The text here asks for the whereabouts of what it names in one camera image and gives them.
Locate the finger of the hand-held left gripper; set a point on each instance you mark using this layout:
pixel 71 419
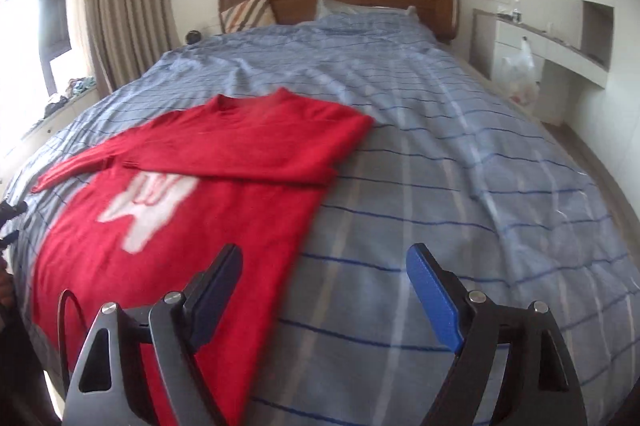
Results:
pixel 15 210
pixel 7 240

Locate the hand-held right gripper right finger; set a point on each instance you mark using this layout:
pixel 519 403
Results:
pixel 432 301

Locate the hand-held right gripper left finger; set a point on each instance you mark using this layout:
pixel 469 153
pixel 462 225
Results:
pixel 215 291

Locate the red knit sweater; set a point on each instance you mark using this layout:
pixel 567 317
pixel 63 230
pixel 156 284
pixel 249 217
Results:
pixel 225 145

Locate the dark clothes pile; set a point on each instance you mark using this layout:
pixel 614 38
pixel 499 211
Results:
pixel 55 103

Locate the colourful clothes pile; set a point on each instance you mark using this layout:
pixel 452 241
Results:
pixel 81 85

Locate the white window bench cabinet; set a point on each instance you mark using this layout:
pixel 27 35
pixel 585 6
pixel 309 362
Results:
pixel 60 125

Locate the blue plaid bed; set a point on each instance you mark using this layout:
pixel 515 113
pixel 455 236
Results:
pixel 450 206

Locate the window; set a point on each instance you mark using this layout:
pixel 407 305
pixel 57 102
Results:
pixel 55 20

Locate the white plastic bag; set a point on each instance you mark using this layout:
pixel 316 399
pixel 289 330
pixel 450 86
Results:
pixel 520 75

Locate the white desk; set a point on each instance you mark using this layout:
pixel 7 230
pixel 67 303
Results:
pixel 510 38

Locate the striped cushion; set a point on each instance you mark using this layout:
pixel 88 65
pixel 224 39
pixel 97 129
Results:
pixel 247 13

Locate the clear bottle on desk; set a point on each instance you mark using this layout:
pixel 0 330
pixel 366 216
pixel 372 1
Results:
pixel 516 10

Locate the blue pillow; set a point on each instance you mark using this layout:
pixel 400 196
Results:
pixel 340 7

